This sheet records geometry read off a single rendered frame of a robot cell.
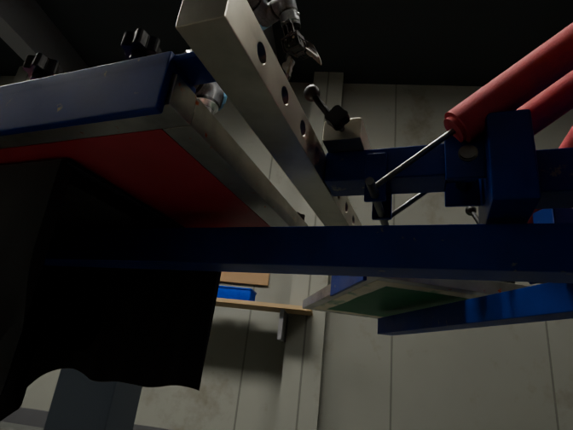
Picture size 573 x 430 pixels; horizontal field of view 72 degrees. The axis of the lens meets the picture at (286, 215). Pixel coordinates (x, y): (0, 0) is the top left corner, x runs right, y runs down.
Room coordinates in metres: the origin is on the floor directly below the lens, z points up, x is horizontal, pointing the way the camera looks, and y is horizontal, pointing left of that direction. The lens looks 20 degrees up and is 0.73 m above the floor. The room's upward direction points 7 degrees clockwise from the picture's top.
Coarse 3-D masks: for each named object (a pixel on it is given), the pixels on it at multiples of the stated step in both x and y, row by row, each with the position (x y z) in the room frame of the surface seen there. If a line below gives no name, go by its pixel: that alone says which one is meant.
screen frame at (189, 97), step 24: (168, 96) 0.33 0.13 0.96; (192, 96) 0.35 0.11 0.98; (120, 120) 0.37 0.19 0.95; (144, 120) 0.36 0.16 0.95; (168, 120) 0.36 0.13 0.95; (192, 120) 0.36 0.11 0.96; (216, 120) 0.40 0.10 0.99; (0, 144) 0.46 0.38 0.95; (24, 144) 0.45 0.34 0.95; (192, 144) 0.40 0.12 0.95; (216, 144) 0.41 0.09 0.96; (216, 168) 0.46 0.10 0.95; (240, 168) 0.47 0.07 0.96; (240, 192) 0.53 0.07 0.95; (264, 192) 0.54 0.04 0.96; (264, 216) 0.62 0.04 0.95; (288, 216) 0.64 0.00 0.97
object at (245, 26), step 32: (192, 0) 0.26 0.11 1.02; (224, 0) 0.25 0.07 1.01; (192, 32) 0.27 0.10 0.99; (224, 32) 0.27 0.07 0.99; (256, 32) 0.30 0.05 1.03; (224, 64) 0.31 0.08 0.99; (256, 64) 0.31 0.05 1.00; (256, 96) 0.35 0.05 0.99; (288, 96) 0.39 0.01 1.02; (256, 128) 0.41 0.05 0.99; (288, 128) 0.41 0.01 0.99; (288, 160) 0.49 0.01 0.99; (320, 160) 0.52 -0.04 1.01; (320, 192) 0.58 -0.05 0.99; (352, 224) 0.75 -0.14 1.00
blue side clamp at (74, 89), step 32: (128, 64) 0.34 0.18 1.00; (160, 64) 0.32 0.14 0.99; (0, 96) 0.41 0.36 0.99; (32, 96) 0.39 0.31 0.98; (64, 96) 0.37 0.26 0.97; (96, 96) 0.35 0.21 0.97; (128, 96) 0.33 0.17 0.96; (160, 96) 0.32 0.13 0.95; (0, 128) 0.40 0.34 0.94; (32, 128) 0.39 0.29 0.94
